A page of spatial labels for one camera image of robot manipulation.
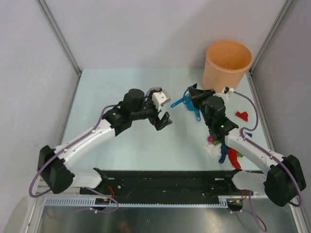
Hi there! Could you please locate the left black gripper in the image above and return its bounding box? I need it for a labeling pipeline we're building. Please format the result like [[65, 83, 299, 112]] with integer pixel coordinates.
[[130, 89, 172, 130]]

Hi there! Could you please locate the blue plastic dustpan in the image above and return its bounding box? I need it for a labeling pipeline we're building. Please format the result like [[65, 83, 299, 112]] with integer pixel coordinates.
[[182, 88, 201, 122]]

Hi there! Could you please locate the blue hand brush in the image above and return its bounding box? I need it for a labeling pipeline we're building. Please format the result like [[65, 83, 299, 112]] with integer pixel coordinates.
[[170, 88, 190, 108]]

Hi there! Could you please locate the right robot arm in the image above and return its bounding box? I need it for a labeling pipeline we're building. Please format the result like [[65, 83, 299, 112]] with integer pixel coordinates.
[[188, 87, 306, 207]]

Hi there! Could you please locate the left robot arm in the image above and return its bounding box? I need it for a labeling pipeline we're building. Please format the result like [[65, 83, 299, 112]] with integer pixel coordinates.
[[36, 87, 172, 194]]

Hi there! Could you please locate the red paper scrap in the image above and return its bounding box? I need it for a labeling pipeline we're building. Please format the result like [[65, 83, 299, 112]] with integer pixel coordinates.
[[228, 148, 241, 169], [235, 111, 248, 122]]

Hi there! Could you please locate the orange plastic bucket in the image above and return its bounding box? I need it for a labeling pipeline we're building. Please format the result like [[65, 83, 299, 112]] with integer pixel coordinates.
[[202, 40, 252, 93]]

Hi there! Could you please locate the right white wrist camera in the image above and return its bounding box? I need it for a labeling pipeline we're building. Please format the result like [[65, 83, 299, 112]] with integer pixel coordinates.
[[213, 87, 235, 103]]

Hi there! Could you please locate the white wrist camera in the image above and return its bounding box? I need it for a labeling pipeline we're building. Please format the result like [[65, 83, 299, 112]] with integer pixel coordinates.
[[213, 87, 235, 103], [152, 90, 171, 112]]

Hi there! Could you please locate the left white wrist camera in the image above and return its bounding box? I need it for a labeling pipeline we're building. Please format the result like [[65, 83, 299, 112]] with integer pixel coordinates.
[[152, 90, 171, 112]]

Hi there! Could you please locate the grey cable duct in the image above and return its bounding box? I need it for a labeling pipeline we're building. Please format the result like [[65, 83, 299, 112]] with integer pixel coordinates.
[[41, 195, 229, 209]]

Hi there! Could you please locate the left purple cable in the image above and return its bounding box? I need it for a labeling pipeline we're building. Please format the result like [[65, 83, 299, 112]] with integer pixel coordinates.
[[29, 86, 162, 219]]

